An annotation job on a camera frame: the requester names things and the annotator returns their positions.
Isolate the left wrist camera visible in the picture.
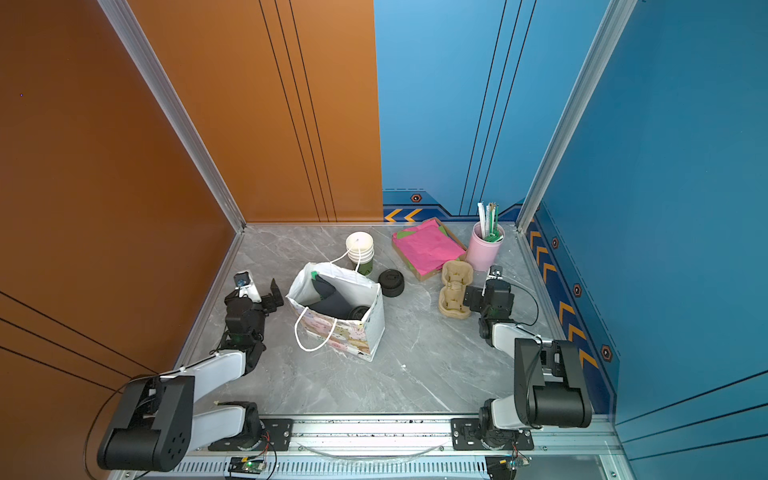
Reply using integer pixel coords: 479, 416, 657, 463
234, 270, 262, 303

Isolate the green circuit board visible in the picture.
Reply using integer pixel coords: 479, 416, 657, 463
227, 456, 266, 478

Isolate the brown cardboard napkin tray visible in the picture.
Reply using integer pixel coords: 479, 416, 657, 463
391, 217, 469, 283

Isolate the dark grey napkin stack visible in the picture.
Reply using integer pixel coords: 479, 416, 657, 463
309, 273, 354, 320

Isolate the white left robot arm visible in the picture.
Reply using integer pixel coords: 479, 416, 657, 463
96, 271, 288, 473

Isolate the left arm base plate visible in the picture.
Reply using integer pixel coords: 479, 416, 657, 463
209, 417, 295, 452

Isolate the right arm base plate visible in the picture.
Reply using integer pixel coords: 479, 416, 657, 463
450, 417, 534, 451

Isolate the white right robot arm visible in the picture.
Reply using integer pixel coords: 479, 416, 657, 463
463, 278, 593, 449

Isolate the beige pulp cup carrier stack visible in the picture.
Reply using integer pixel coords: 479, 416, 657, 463
438, 260, 474, 320

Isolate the stack of black lids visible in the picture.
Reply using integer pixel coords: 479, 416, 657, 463
378, 269, 405, 298

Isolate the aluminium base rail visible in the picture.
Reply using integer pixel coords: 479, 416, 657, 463
107, 412, 634, 480

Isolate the patterned paper gift bag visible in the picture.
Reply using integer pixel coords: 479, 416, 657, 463
287, 232, 385, 362

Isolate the pink napkin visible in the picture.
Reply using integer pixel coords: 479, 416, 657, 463
391, 218, 466, 276

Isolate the small circuit board right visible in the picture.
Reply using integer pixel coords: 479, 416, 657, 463
485, 455, 530, 480

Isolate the green napkin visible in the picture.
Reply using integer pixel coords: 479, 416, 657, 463
395, 219, 448, 239

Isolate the stack of paper cups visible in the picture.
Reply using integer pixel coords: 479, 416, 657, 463
345, 232, 375, 276

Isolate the pink metal bucket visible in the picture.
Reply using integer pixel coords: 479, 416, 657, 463
465, 222, 504, 272

